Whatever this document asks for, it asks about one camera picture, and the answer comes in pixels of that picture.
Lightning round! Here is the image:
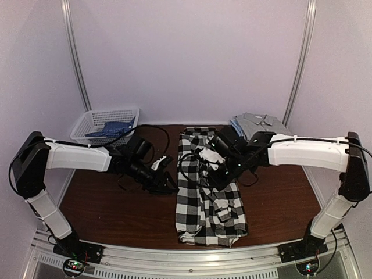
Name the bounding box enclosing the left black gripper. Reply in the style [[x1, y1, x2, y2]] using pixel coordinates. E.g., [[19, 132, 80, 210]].
[[127, 158, 180, 195]]

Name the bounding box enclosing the black white plaid shirt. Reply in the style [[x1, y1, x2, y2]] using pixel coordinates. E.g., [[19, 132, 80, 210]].
[[175, 127, 248, 247]]

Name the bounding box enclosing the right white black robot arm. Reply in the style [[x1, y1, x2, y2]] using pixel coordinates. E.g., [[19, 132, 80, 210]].
[[199, 127, 371, 257]]

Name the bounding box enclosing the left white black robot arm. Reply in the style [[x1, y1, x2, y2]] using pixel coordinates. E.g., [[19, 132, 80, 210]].
[[8, 131, 179, 258]]

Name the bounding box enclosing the folded light blue shirt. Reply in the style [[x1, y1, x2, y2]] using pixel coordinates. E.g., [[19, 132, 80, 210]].
[[230, 119, 246, 138]]

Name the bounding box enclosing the folded grey collared shirt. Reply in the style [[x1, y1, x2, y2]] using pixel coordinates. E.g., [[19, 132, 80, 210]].
[[235, 112, 293, 139]]

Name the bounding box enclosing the blue patterned shirt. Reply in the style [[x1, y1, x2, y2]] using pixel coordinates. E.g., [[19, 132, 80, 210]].
[[84, 117, 135, 138]]

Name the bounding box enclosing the white plastic mesh basket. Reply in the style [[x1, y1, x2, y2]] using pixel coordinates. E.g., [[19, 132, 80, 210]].
[[70, 106, 140, 145]]

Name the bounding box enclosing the left small circuit board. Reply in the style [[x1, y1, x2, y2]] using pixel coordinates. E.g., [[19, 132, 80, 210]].
[[62, 259, 87, 277]]

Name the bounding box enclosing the small circuit board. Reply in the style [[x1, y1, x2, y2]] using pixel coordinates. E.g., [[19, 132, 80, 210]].
[[296, 262, 319, 276], [62, 259, 87, 277]]

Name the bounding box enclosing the right small circuit board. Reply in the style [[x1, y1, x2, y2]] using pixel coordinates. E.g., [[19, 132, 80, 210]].
[[296, 262, 319, 276]]

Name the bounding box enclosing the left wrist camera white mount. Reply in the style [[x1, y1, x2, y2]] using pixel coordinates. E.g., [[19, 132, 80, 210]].
[[151, 155, 173, 171]]

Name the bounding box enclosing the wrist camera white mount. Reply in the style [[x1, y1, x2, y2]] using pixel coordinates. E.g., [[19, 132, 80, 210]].
[[199, 148, 225, 170], [151, 155, 173, 171]]

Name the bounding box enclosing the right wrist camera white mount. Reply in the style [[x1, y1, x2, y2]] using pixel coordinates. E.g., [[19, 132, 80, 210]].
[[199, 148, 225, 170]]

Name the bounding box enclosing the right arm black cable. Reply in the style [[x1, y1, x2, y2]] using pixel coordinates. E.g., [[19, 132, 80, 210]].
[[177, 136, 372, 210]]

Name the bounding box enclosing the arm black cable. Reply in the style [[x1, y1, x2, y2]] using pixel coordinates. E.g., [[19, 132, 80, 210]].
[[177, 136, 372, 210], [8, 124, 171, 192]]

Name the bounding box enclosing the aluminium front rail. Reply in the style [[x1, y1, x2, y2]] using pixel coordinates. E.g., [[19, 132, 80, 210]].
[[20, 229, 362, 278]]

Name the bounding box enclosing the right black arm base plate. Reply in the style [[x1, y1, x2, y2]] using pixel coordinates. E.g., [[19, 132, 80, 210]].
[[278, 236, 328, 263]]

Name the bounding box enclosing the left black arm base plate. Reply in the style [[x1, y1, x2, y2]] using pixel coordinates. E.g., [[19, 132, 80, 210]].
[[53, 235, 104, 264]]

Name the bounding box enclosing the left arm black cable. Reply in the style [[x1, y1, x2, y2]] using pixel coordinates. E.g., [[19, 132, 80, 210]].
[[8, 124, 171, 192]]

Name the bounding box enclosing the right aluminium frame post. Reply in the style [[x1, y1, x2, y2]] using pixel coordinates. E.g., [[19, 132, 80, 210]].
[[282, 0, 317, 127]]

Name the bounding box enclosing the aluminium frame post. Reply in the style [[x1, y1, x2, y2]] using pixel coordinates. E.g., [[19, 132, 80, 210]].
[[282, 0, 317, 127], [61, 0, 92, 112]]

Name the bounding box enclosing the left aluminium frame post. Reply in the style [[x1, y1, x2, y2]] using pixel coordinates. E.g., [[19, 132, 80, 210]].
[[61, 0, 92, 112]]

